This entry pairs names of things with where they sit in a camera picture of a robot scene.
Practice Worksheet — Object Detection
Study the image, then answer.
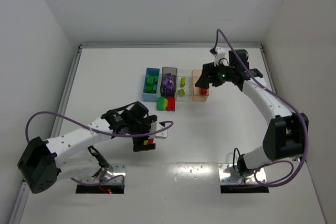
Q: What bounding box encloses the lime red lego pair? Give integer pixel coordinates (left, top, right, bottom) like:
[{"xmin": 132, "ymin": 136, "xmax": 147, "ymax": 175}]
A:
[{"xmin": 143, "ymin": 138, "xmax": 155, "ymax": 146}]

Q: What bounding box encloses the red flower lego brick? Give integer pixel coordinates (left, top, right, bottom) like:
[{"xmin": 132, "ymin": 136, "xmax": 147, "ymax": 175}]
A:
[{"xmin": 199, "ymin": 88, "xmax": 209, "ymax": 95}]

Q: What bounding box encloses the purple butterfly lego brick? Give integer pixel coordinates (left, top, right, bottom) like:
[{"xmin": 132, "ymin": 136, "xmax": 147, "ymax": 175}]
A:
[{"xmin": 163, "ymin": 80, "xmax": 174, "ymax": 89}]

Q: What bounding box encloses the purple rounded lego brick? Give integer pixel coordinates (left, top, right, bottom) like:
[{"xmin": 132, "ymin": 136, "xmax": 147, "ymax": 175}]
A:
[{"xmin": 161, "ymin": 87, "xmax": 175, "ymax": 97}]

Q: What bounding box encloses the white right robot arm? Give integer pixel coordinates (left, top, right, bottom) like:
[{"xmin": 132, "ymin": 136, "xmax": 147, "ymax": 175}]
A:
[{"xmin": 195, "ymin": 47, "xmax": 308, "ymax": 175}]

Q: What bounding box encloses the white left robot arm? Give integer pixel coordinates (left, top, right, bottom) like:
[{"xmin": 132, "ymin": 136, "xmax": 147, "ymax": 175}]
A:
[{"xmin": 17, "ymin": 101, "xmax": 173, "ymax": 194}]

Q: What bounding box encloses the amber transparent container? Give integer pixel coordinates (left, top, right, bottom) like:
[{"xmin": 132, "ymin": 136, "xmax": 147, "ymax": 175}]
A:
[{"xmin": 192, "ymin": 69, "xmax": 209, "ymax": 102}]

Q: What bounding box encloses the clear transparent container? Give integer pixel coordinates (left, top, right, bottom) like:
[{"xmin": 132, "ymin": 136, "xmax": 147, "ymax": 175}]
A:
[{"xmin": 176, "ymin": 68, "xmax": 193, "ymax": 102}]

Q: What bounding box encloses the smoky grey container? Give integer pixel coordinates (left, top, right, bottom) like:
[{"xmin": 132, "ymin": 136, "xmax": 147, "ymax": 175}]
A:
[{"xmin": 160, "ymin": 67, "xmax": 177, "ymax": 98}]

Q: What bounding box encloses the green red lego stack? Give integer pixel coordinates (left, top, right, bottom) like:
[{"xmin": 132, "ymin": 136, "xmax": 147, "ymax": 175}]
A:
[{"xmin": 156, "ymin": 97, "xmax": 176, "ymax": 111}]

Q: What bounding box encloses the blue container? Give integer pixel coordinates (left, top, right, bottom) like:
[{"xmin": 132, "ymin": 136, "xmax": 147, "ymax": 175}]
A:
[{"xmin": 142, "ymin": 68, "xmax": 160, "ymax": 102}]

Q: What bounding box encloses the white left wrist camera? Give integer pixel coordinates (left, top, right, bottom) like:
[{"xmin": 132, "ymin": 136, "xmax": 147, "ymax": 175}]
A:
[{"xmin": 149, "ymin": 122, "xmax": 167, "ymax": 139}]

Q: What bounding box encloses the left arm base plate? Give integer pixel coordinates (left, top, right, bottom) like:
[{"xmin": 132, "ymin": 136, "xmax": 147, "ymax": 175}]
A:
[{"xmin": 77, "ymin": 164, "xmax": 126, "ymax": 188}]

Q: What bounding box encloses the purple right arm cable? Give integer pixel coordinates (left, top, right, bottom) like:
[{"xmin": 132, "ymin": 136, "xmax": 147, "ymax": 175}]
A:
[{"xmin": 215, "ymin": 28, "xmax": 309, "ymax": 187}]

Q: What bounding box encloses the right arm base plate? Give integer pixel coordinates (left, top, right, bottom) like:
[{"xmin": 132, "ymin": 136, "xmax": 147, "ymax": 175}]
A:
[{"xmin": 217, "ymin": 163, "xmax": 267, "ymax": 186}]

